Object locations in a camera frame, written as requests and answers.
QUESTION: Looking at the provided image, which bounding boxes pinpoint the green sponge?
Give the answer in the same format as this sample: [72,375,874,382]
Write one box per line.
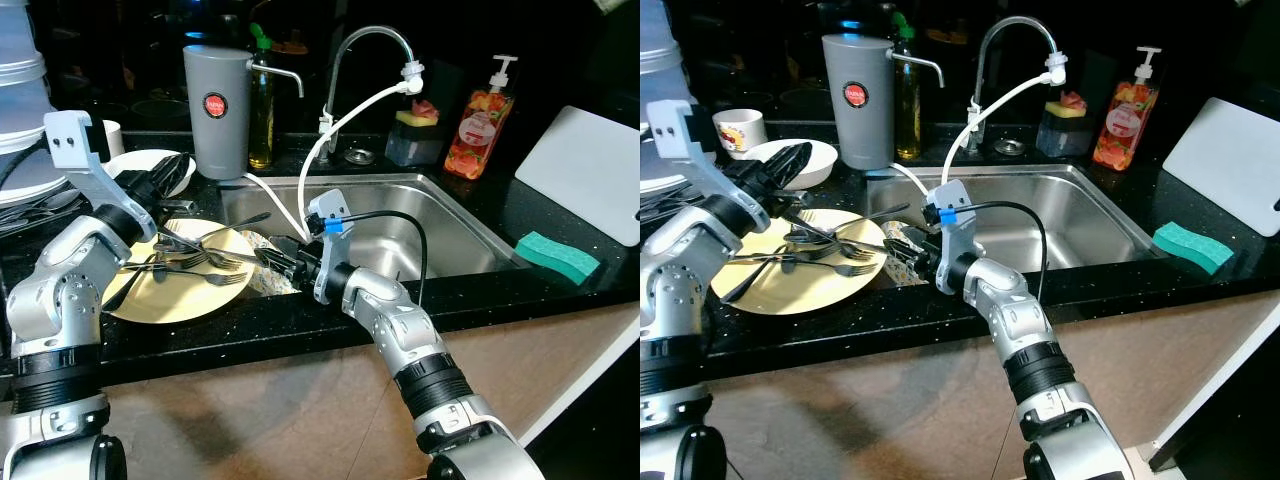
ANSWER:
[515,231,602,284]
[1152,222,1237,277]

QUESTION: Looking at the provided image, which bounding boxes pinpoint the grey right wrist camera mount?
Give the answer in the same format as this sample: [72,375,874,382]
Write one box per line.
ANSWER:
[922,180,971,296]
[305,188,351,306]

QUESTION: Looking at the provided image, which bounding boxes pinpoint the black metal knife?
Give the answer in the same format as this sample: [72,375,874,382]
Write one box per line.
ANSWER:
[718,250,776,304]
[103,255,151,311]

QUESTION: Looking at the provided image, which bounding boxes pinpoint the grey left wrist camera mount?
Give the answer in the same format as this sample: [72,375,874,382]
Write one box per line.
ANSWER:
[43,110,131,216]
[645,100,731,206]

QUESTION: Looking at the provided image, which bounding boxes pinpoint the stacked translucent plastic containers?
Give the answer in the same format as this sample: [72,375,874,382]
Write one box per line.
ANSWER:
[0,0,56,206]
[640,0,701,196]

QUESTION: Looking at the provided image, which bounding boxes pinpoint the oil bottle green cap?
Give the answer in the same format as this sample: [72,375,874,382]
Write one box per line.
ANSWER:
[248,22,276,171]
[893,12,923,161]

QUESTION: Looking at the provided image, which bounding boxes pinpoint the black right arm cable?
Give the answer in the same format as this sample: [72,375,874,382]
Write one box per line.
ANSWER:
[340,208,429,306]
[965,198,1049,301]

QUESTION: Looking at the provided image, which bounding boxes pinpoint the orange floral soap pump bottle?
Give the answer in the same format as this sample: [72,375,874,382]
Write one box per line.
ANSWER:
[444,55,519,181]
[1092,47,1164,171]

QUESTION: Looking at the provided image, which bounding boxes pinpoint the yellow plate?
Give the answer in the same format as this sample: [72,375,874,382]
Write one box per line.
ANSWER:
[710,208,889,316]
[100,218,261,324]

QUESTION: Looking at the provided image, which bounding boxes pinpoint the white hose with adapter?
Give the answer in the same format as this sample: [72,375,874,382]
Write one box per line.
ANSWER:
[243,62,426,246]
[885,52,1069,236]

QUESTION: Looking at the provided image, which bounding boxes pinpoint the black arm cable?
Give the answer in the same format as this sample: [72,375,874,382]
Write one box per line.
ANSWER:
[340,208,429,306]
[965,198,1049,301]
[0,130,51,196]

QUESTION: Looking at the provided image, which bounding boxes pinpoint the black sponge holder box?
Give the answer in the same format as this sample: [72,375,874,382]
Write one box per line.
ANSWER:
[1037,112,1096,159]
[386,122,446,167]

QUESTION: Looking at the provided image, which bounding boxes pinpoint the stainless steel sink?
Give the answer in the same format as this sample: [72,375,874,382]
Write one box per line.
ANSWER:
[218,172,521,291]
[862,163,1166,286]

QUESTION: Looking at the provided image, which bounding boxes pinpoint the beige cabinet front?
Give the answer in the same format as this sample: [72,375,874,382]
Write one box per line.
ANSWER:
[640,290,1280,480]
[0,290,641,480]

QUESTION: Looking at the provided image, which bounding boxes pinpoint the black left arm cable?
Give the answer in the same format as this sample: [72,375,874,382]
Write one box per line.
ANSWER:
[0,130,51,196]

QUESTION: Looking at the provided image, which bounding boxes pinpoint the grey water filter canister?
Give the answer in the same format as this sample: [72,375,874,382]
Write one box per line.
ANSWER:
[822,34,945,171]
[183,45,305,182]

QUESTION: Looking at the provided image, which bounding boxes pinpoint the chrome gooseneck faucet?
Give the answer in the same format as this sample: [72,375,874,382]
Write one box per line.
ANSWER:
[968,15,1063,153]
[320,25,416,161]

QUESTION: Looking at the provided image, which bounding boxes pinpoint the white cutting board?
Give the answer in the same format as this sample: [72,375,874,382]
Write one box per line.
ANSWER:
[1162,97,1280,238]
[515,105,641,248]

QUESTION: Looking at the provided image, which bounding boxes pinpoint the white bowl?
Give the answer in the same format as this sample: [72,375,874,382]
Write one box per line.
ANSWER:
[103,149,197,198]
[735,138,839,191]

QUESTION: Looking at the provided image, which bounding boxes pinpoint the floral patterned plate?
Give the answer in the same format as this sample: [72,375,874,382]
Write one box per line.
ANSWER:
[240,230,306,296]
[880,220,936,286]

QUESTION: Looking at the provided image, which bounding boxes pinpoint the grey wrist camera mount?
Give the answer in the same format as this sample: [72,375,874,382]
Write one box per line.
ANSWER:
[645,100,731,206]
[43,110,131,216]
[305,188,351,306]
[922,180,971,296]

